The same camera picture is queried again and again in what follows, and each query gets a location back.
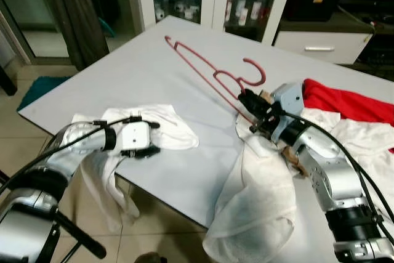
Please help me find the white table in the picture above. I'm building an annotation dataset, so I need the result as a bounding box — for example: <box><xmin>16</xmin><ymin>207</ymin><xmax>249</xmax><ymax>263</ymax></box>
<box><xmin>17</xmin><ymin>15</ymin><xmax>394</xmax><ymax>263</ymax></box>

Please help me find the chrome and black clothes rack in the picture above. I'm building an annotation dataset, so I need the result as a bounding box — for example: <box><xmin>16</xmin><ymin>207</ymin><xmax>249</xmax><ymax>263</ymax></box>
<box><xmin>52</xmin><ymin>209</ymin><xmax>108</xmax><ymax>261</ymax></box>

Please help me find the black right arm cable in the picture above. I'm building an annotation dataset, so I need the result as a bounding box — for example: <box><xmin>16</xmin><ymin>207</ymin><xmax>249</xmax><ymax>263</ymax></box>
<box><xmin>289</xmin><ymin>111</ymin><xmax>394</xmax><ymax>248</ymax></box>

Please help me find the white drawer unit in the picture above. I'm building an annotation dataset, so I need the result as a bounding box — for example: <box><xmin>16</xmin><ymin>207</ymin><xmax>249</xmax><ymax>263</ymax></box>
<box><xmin>274</xmin><ymin>29</ymin><xmax>373</xmax><ymax>65</ymax></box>

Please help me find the printed white shirt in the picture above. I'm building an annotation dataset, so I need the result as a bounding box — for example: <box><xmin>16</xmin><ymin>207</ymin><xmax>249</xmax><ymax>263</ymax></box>
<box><xmin>202</xmin><ymin>91</ymin><xmax>394</xmax><ymax>263</ymax></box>

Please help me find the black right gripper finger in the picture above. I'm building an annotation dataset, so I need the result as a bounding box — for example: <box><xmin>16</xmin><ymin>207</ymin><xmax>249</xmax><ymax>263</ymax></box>
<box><xmin>244</xmin><ymin>89</ymin><xmax>269</xmax><ymax>111</ymax></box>
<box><xmin>238</xmin><ymin>93</ymin><xmax>263</xmax><ymax>118</ymax></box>

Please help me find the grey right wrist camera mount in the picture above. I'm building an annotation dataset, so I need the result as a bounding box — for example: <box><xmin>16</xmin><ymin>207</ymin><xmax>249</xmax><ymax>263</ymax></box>
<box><xmin>271</xmin><ymin>83</ymin><xmax>305</xmax><ymax>116</ymax></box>

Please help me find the teal floor mat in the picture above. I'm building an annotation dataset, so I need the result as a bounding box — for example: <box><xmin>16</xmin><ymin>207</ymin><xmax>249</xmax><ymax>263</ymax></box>
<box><xmin>17</xmin><ymin>76</ymin><xmax>71</xmax><ymax>113</ymax></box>

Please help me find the red jersey with white trim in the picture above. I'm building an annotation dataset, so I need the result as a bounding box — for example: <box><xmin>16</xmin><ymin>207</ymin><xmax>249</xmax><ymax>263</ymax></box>
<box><xmin>302</xmin><ymin>78</ymin><xmax>394</xmax><ymax>127</ymax></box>

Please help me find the dark robot left foot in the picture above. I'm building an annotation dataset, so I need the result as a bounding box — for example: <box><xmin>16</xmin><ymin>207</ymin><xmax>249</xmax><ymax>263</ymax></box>
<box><xmin>134</xmin><ymin>252</ymin><xmax>166</xmax><ymax>263</ymax></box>

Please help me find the grey curtain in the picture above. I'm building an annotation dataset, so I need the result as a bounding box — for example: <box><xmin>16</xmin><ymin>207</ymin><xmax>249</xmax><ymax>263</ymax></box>
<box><xmin>40</xmin><ymin>0</ymin><xmax>110</xmax><ymax>71</ymax></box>

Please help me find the plain white garment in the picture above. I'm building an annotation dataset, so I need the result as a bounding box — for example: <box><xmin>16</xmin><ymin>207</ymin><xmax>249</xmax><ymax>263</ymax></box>
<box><xmin>71</xmin><ymin>104</ymin><xmax>200</xmax><ymax>233</ymax></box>

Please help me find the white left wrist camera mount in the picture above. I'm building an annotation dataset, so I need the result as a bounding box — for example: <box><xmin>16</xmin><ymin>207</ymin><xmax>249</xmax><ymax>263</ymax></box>
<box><xmin>117</xmin><ymin>121</ymin><xmax>152</xmax><ymax>152</ymax></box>

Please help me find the red plastic hanger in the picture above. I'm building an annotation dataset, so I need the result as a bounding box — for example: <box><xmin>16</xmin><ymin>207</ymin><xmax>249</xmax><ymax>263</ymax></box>
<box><xmin>164</xmin><ymin>35</ymin><xmax>267</xmax><ymax>122</ymax></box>

